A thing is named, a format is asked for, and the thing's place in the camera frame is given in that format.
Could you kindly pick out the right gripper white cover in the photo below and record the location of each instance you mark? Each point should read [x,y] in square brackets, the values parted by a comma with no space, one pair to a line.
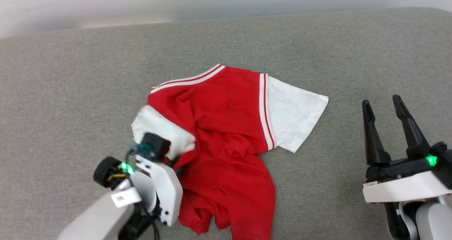
[406,187]

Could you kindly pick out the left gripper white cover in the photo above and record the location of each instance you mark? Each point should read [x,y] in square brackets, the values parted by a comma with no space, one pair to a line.
[167,194]

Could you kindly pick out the red and white shirt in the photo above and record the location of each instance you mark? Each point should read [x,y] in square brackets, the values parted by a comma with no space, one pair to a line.
[226,134]

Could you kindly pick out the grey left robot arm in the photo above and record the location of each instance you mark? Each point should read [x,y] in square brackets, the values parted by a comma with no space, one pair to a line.
[102,215]

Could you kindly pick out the grey fabric sofa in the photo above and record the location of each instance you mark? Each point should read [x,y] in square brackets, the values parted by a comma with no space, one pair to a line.
[70,91]

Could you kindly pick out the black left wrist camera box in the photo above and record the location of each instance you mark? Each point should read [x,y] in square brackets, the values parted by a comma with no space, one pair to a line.
[157,144]

